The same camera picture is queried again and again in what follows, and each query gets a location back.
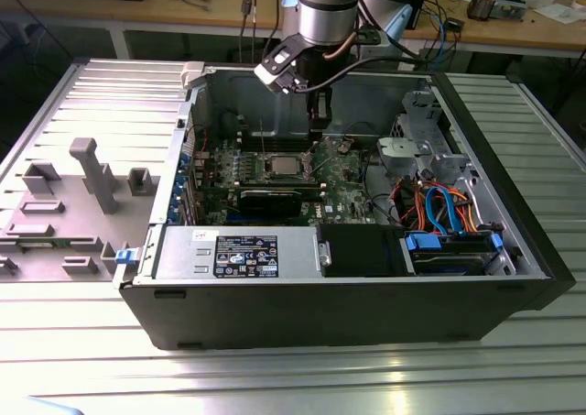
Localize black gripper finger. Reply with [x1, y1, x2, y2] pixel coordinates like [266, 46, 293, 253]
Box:
[309, 89, 334, 133]

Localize silver CPU plate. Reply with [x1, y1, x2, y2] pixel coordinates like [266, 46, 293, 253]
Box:
[269, 157, 303, 175]

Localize black RAM slot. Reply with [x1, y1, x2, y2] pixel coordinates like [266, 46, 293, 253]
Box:
[238, 183, 327, 196]
[238, 140, 320, 154]
[238, 130, 320, 144]
[237, 179, 327, 188]

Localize green motherboard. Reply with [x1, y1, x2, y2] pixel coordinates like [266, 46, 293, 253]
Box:
[191, 130, 390, 226]

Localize silver metal drive cage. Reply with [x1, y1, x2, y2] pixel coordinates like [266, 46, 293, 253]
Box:
[377, 89, 472, 191]

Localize black graphics card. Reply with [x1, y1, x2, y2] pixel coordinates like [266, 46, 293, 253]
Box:
[238, 186, 304, 218]

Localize black upright device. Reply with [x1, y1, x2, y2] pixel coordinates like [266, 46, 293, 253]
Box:
[405, 0, 432, 31]

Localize grey case latch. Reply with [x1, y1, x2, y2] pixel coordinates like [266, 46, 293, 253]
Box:
[180, 61, 205, 91]

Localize black plastic shroud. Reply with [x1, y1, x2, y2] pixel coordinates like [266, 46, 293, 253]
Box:
[318, 224, 404, 278]

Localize hard disk in blue carrier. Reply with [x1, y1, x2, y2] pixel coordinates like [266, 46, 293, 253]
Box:
[402, 231, 505, 277]

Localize copper coil device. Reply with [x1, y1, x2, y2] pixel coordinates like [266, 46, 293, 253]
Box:
[466, 0, 498, 22]

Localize silver power supply unit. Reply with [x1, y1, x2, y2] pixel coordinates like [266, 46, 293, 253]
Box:
[155, 225, 320, 281]

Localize black PC case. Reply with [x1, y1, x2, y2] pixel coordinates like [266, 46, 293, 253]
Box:
[112, 61, 577, 353]

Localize wooden desk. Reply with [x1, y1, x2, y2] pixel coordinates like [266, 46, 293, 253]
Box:
[0, 0, 586, 61]

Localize grey metal device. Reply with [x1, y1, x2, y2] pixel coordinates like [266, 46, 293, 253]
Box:
[496, 0, 527, 22]

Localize white paper sheet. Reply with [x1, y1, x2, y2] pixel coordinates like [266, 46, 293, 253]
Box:
[533, 2, 586, 25]

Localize grey parts rack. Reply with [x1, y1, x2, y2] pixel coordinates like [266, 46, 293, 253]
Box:
[0, 137, 161, 283]

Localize pale blue plastic object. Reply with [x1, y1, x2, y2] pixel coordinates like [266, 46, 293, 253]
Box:
[25, 395, 86, 415]

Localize brown arm cable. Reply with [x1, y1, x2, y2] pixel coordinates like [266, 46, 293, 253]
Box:
[322, 32, 358, 61]

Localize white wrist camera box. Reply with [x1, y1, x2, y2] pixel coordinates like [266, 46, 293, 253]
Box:
[254, 34, 306, 95]

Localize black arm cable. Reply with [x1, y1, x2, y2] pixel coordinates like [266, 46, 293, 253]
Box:
[295, 55, 425, 93]

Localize black wire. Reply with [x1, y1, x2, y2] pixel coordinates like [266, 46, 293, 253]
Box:
[360, 121, 404, 226]

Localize hanging grey cables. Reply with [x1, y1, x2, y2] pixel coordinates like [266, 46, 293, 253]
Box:
[237, 0, 281, 66]

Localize red wire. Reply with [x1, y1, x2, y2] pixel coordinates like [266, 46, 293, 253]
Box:
[391, 179, 413, 226]

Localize orange wire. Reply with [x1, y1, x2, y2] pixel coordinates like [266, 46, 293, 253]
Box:
[450, 186, 482, 233]
[411, 188, 428, 226]

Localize blue cable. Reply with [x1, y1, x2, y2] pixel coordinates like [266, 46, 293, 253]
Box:
[437, 11, 452, 66]

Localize blue wire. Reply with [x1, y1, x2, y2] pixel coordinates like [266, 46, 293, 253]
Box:
[423, 185, 443, 235]
[439, 186, 463, 237]

